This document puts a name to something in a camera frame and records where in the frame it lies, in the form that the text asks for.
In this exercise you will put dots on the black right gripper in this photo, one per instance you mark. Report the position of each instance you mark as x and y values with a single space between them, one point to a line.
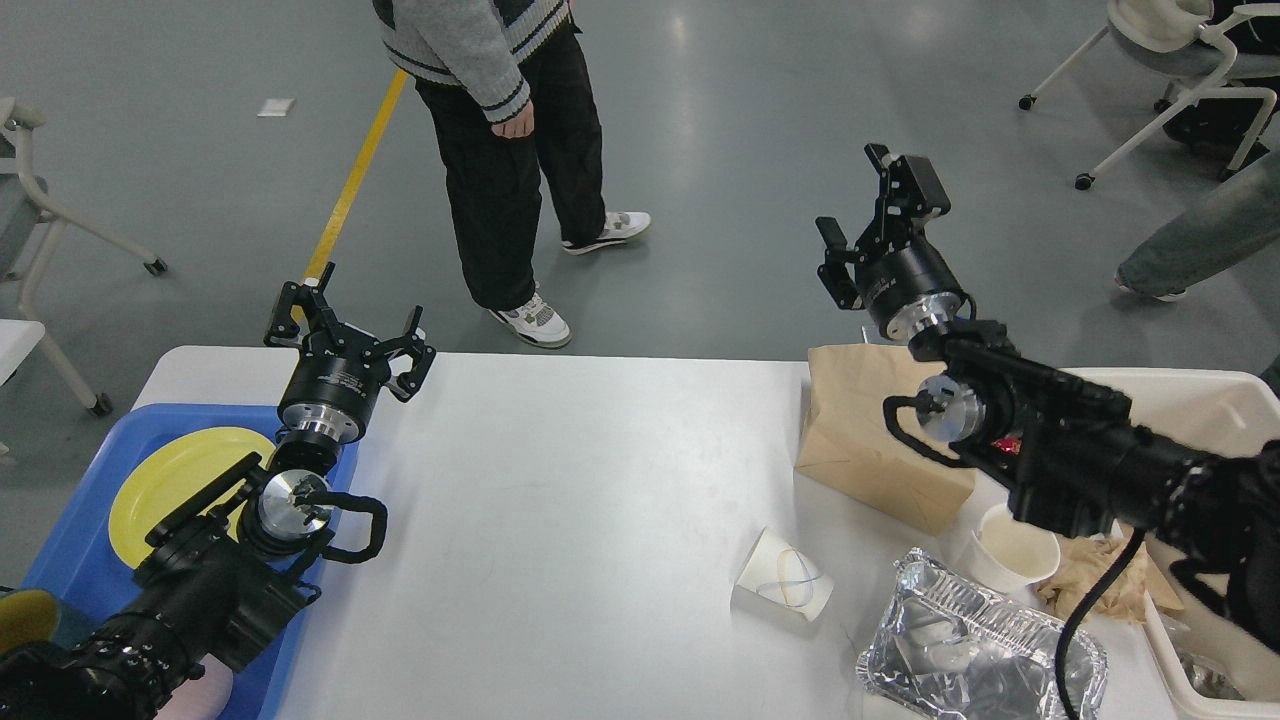
899 278

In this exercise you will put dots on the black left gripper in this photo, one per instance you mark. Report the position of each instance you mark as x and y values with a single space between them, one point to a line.
337 380

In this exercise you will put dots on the brown paper bag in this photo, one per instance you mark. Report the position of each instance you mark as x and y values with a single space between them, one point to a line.
847 446

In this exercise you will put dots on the yellow plastic plate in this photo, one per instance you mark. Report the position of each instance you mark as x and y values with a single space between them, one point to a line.
168 477

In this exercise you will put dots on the white paper cup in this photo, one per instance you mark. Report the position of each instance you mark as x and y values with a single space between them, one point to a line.
779 572
1006 554

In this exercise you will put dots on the pink mug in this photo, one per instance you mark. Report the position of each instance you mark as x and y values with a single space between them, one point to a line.
202 698

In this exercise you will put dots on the aluminium foil tray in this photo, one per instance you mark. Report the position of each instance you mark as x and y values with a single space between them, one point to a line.
949 648

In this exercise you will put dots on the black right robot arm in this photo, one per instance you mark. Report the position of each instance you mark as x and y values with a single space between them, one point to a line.
1065 449

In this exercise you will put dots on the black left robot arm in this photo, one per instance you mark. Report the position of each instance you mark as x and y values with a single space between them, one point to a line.
225 573

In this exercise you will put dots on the person in black trousers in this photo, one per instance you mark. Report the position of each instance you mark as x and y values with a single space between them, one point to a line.
510 97

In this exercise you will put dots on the white office chair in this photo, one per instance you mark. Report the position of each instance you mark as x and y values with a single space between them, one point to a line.
1180 41

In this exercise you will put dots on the person in grey jeans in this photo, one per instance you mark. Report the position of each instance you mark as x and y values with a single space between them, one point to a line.
1229 224

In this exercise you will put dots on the teal mug yellow inside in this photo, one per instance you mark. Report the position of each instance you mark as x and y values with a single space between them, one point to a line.
28 615

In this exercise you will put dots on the beige plastic bin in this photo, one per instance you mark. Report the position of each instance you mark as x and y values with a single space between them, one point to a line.
1231 414

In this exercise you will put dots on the white folding table frame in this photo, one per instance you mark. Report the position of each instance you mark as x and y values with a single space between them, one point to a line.
26 204

